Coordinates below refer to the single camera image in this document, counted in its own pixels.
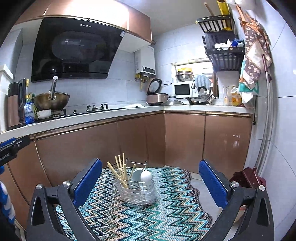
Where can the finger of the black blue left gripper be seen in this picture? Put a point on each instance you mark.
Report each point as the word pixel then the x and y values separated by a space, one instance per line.
pixel 43 221

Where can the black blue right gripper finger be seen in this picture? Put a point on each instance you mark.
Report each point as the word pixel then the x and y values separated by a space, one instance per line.
pixel 257 222

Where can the clear wire utensil holder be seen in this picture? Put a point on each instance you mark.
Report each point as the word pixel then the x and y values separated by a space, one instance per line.
pixel 136 192

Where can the white ceramic spoon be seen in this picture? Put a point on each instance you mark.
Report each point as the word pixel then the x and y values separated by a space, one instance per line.
pixel 146 177

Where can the light blue ceramic spoon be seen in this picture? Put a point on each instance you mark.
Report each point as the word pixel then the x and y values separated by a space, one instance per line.
pixel 137 174

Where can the blue white gloved hand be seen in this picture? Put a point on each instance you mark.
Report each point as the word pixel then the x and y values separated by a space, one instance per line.
pixel 6 206

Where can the blue label bottle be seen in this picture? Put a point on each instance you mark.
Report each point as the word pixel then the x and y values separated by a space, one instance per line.
pixel 29 106

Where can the brown thermos jug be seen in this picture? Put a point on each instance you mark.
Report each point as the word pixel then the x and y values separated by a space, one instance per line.
pixel 16 103

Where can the white small bowl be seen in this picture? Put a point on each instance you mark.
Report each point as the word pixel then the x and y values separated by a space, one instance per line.
pixel 43 114

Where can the dark red dustpan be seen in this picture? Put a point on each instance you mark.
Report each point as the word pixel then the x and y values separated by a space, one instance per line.
pixel 248 178

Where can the zigzag patterned table mat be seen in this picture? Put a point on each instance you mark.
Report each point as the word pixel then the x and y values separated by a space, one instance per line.
pixel 177 213

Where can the black range hood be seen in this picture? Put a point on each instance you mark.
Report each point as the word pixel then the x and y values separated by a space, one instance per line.
pixel 72 48

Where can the yellow oil bottle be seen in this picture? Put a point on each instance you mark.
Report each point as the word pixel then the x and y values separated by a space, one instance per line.
pixel 236 99

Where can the metal pot lid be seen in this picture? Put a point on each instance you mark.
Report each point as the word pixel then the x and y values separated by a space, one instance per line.
pixel 172 100

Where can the rose gold rice cooker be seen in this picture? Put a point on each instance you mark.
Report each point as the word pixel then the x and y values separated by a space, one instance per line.
pixel 154 96

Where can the white microwave oven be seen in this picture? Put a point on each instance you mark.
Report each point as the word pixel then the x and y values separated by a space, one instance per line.
pixel 183 89

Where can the white water heater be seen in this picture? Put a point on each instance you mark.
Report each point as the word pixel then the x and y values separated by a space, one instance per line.
pixel 145 62

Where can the patterned hanging cloth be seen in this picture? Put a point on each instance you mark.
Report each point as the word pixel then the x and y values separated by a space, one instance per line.
pixel 257 55

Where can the metal wok with handle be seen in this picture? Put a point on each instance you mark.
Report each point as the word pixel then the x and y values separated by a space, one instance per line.
pixel 53 99

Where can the black wall rack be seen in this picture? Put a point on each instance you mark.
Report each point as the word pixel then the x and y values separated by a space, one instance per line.
pixel 222 46

